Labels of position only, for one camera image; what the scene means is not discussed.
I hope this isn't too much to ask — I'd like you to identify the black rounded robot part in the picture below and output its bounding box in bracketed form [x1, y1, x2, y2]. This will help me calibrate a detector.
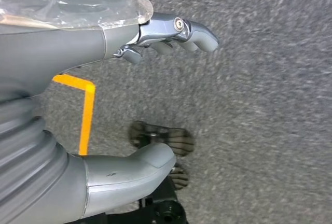
[66, 213, 108, 224]

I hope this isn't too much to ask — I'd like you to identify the yellow floor tape square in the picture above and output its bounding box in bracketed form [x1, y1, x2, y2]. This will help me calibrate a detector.
[53, 74, 96, 156]

